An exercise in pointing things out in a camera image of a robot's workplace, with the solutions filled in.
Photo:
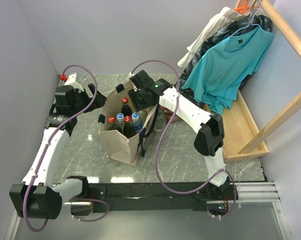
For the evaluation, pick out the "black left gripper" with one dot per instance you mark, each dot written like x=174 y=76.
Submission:
x=98 y=102

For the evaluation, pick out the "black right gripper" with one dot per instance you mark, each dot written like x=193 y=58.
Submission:
x=138 y=105

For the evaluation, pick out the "cola bottle red cap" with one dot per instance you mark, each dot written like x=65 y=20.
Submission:
x=113 y=125
x=129 y=129
x=126 y=109

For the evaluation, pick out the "clear green-capped glass bottle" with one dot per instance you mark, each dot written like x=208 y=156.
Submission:
x=160 y=123

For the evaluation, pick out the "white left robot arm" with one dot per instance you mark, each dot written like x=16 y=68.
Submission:
x=36 y=197

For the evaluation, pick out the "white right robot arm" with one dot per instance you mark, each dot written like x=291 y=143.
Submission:
x=209 y=128

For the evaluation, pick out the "beige canvas tote bag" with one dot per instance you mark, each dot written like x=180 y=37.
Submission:
x=118 y=147

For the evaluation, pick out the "red plaid folded cloth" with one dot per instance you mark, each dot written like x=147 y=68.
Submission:
x=168 y=115

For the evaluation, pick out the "Pocari bottle blue cap right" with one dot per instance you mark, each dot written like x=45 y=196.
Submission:
x=137 y=121

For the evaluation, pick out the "pocari bottle blue cap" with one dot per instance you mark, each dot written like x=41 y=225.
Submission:
x=120 y=120
x=137 y=121

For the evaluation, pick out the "Pocari bottle blue cap left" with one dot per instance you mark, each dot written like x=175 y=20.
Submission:
x=120 y=120

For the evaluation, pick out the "cola bottle red cap front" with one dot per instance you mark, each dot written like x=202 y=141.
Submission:
x=129 y=129

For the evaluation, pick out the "turquoise t-shirt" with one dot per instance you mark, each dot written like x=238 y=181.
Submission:
x=216 y=78

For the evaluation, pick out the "wooden clothes rack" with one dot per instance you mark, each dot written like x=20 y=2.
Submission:
x=269 y=100

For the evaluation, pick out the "white garment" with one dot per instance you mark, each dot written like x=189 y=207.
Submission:
x=221 y=19

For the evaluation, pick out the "dark floral shirt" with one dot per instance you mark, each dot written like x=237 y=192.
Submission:
x=214 y=40

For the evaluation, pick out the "light blue hanger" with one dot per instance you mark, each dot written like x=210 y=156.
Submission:
x=250 y=22

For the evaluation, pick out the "orange hanger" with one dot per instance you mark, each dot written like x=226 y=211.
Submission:
x=242 y=6

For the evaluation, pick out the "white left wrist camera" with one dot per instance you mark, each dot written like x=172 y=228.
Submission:
x=72 y=80

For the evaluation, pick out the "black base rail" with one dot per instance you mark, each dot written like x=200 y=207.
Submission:
x=153 y=196

